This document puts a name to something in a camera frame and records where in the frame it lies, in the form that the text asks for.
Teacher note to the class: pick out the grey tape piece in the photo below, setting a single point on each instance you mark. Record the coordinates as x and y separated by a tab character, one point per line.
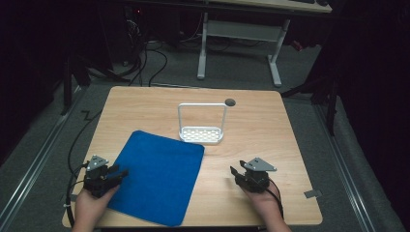
312	193

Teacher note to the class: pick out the dark computer mouse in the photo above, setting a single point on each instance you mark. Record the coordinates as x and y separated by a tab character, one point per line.
322	2

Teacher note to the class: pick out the white-legged desk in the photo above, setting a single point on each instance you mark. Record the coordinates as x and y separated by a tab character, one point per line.
241	30

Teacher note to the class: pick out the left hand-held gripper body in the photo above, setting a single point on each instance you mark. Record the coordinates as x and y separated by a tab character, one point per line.
96	180

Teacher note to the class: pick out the dark keyboard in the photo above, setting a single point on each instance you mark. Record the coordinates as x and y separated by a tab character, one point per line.
302	1

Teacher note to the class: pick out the dark round table grommet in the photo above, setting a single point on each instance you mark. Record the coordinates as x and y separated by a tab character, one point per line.
230	102

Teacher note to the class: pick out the black stand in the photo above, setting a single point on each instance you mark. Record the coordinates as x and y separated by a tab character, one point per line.
72	77
325	93

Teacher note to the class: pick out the person's left hand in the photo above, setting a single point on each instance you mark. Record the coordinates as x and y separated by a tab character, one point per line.
92	203

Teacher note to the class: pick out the blue cloth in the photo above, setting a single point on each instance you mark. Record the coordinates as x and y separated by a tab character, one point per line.
158	177

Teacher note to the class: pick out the metal floor rail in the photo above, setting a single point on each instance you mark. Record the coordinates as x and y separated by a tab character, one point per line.
348	174
35	164

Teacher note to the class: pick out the dark computer tower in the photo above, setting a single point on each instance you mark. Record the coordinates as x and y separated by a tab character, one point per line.
134	32

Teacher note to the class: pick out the person's right hand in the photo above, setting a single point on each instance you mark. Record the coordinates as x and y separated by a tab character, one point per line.
264	203

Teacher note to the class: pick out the small red object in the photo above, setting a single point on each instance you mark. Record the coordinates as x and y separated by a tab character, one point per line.
297	45

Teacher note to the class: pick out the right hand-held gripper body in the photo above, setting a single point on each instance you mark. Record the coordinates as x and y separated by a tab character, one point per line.
256	180

